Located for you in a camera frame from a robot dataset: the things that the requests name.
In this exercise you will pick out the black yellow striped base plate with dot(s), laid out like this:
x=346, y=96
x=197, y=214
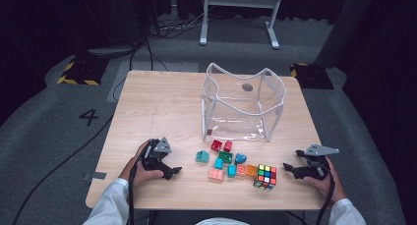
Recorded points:
x=311, y=76
x=83, y=71

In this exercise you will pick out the small red building block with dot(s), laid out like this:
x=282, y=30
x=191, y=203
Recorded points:
x=228, y=146

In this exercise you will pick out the clear plastic bag white trim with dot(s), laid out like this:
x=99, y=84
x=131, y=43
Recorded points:
x=236, y=120

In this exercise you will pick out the grey flat stand base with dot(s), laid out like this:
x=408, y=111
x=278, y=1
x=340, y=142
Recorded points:
x=109, y=51

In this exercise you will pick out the dark blue sloped building block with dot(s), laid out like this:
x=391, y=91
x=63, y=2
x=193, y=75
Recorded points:
x=240, y=158

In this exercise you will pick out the salmon building block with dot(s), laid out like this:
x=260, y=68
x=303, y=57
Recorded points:
x=241, y=169

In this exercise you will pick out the black equipment tower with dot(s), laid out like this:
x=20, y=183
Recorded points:
x=144, y=9

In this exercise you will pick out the person's left hand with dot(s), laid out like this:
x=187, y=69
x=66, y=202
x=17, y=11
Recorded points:
x=137, y=177

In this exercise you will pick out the orange building block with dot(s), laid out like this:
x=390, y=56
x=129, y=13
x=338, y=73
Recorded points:
x=251, y=170

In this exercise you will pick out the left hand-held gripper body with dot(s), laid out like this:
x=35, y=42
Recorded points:
x=160, y=146

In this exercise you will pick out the pink building block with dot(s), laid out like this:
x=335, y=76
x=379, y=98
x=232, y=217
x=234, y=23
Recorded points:
x=216, y=174

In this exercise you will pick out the grey slanted post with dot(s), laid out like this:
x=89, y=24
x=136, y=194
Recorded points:
x=344, y=28

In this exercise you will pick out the person's white clothed torso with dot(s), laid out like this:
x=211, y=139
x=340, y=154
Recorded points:
x=223, y=222

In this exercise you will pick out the cyan building block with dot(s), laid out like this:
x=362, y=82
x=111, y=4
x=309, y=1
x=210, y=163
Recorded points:
x=231, y=170
x=218, y=163

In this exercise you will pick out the person's right hand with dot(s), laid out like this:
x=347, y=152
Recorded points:
x=323, y=186

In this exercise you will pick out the red square building block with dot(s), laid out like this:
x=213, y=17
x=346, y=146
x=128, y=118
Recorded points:
x=216, y=145

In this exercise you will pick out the grey tape piece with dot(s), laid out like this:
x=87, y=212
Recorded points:
x=96, y=176

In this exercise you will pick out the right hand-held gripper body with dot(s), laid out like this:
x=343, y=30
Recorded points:
x=319, y=149

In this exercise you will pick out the colourful puzzle cube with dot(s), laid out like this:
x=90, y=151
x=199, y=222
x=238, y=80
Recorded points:
x=265, y=177

